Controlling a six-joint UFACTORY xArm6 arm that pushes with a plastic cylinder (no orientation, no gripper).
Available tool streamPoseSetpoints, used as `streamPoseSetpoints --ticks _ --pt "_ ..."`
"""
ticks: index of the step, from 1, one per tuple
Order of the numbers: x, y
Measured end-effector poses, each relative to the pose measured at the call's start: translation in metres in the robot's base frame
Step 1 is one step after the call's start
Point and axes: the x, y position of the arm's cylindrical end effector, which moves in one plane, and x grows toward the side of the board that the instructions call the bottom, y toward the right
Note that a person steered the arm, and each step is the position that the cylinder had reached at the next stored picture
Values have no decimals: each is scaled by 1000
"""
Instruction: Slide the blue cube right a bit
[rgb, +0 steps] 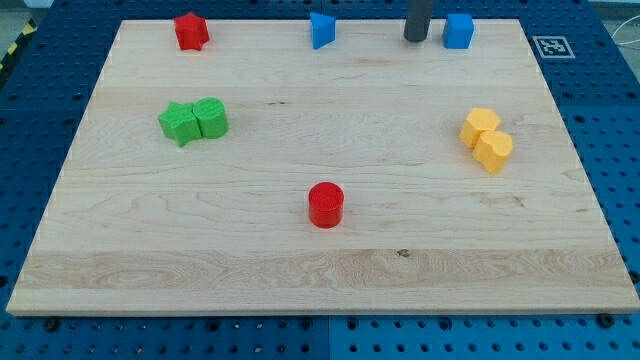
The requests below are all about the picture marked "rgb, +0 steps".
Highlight red cylinder block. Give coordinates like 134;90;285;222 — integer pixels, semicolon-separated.
308;182;345;228

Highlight blue cube block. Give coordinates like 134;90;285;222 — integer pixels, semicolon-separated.
442;13;475;49

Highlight green star block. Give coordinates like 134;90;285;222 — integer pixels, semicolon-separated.
158;101;202;147

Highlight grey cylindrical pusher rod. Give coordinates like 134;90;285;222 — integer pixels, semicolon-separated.
403;0;434;43

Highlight yellow heart block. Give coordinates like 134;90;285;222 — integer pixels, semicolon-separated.
472;131;514;174

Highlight blue triangular prism block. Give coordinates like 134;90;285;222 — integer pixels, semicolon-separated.
309;12;336;50

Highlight green cylinder block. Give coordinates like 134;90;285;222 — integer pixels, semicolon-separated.
193;97;228;139

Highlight yellow hexagon block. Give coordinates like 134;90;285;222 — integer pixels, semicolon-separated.
459;108;501;149

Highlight white cable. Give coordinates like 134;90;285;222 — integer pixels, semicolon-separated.
610;14;640;51

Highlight white fiducial marker tag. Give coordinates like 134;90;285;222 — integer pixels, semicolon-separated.
532;35;575;59

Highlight red star block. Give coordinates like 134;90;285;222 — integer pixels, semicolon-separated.
174;12;210;51

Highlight light wooden board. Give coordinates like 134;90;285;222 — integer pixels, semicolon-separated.
7;19;639;316

